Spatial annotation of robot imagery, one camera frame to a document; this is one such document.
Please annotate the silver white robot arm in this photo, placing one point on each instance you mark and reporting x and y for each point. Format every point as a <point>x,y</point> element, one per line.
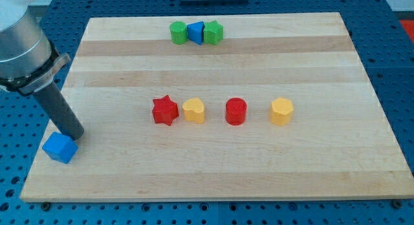
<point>29,60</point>

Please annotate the green wooden cylinder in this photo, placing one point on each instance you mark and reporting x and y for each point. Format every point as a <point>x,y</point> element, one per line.
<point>178,31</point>

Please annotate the yellow wooden heart block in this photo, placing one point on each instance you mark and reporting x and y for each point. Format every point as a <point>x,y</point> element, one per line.
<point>194,110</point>

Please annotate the red object at edge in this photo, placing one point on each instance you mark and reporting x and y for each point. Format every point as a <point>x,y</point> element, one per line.
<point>408,26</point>

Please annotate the light wooden board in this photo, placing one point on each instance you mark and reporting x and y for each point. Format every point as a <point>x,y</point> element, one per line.
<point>338,145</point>

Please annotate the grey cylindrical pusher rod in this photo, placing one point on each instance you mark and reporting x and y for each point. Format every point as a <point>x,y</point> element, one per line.
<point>60,113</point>

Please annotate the red wooden star block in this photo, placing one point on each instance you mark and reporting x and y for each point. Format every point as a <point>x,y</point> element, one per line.
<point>165,110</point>

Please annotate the blue wooden cube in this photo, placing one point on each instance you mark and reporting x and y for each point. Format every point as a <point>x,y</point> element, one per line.
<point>60,147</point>

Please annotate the green wooden star block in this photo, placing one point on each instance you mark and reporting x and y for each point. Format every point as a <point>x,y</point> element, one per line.
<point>213,32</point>

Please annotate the yellow wooden hexagon block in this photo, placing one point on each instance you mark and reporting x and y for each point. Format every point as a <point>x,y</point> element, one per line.
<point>281,111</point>

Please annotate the blue wooden triangle block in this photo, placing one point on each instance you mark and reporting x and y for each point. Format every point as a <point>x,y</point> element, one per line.
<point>195,32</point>

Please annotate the red wooden cylinder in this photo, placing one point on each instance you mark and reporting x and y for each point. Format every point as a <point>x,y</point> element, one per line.
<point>236,111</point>

